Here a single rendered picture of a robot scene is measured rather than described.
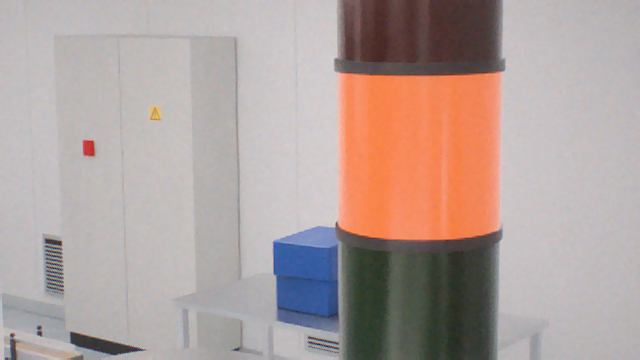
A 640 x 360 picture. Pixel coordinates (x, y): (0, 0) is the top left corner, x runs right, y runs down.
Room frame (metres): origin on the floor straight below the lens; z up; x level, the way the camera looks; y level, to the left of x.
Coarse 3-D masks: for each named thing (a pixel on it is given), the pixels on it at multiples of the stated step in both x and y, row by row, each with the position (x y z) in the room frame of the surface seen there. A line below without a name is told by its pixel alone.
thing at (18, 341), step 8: (40, 328) 4.74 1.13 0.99; (8, 336) 4.70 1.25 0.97; (16, 336) 4.82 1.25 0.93; (24, 336) 4.74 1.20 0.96; (32, 336) 4.71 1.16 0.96; (40, 336) 4.72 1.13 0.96; (8, 344) 4.71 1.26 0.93; (16, 344) 4.71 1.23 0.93; (24, 344) 4.68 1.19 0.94; (32, 344) 4.61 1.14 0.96; (40, 344) 4.58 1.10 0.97; (48, 344) 4.69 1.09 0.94; (56, 344) 4.62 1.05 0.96; (64, 344) 4.59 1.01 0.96; (72, 344) 4.57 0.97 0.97; (8, 352) 4.66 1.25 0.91; (16, 352) 4.63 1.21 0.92; (24, 352) 4.60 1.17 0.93; (32, 352) 4.59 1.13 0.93; (40, 352) 4.60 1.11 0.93; (48, 352) 4.60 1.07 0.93; (56, 352) 4.57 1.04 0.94; (64, 352) 4.60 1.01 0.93; (72, 352) 4.59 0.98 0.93; (80, 352) 4.58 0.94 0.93
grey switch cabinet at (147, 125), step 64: (64, 64) 7.78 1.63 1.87; (128, 64) 7.43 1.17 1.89; (192, 64) 7.13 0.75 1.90; (64, 128) 7.80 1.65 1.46; (128, 128) 7.44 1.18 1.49; (192, 128) 7.12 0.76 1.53; (64, 192) 7.81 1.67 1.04; (128, 192) 7.45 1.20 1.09; (192, 192) 7.12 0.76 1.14; (64, 256) 7.83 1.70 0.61; (128, 256) 7.46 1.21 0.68; (192, 256) 7.13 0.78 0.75; (128, 320) 7.47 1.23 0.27; (192, 320) 7.13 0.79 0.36
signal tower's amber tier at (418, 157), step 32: (352, 96) 0.35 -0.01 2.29; (384, 96) 0.34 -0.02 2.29; (416, 96) 0.34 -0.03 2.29; (448, 96) 0.34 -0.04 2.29; (480, 96) 0.34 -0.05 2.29; (352, 128) 0.35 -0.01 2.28; (384, 128) 0.34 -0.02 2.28; (416, 128) 0.34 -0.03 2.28; (448, 128) 0.34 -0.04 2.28; (480, 128) 0.34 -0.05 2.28; (352, 160) 0.35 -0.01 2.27; (384, 160) 0.34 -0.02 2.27; (416, 160) 0.34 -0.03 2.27; (448, 160) 0.34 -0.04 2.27; (480, 160) 0.34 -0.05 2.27; (352, 192) 0.35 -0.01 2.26; (384, 192) 0.34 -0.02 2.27; (416, 192) 0.34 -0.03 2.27; (448, 192) 0.34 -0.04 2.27; (480, 192) 0.34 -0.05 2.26; (352, 224) 0.35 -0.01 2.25; (384, 224) 0.34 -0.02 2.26; (416, 224) 0.34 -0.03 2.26; (448, 224) 0.34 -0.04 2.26; (480, 224) 0.34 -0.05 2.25
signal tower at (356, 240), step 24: (360, 72) 0.34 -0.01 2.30; (384, 72) 0.34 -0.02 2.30; (408, 72) 0.34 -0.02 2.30; (432, 72) 0.34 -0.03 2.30; (456, 72) 0.34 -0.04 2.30; (480, 72) 0.34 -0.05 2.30; (360, 240) 0.34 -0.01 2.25; (384, 240) 0.34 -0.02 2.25; (408, 240) 0.34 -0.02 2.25; (432, 240) 0.34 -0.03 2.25; (456, 240) 0.34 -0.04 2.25; (480, 240) 0.34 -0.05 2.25
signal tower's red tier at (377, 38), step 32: (352, 0) 0.35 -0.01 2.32; (384, 0) 0.34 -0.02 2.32; (416, 0) 0.34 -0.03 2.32; (448, 0) 0.34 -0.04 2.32; (480, 0) 0.34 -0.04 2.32; (352, 32) 0.35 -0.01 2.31; (384, 32) 0.34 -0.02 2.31; (416, 32) 0.34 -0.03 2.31; (448, 32) 0.34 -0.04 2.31; (480, 32) 0.34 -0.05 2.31
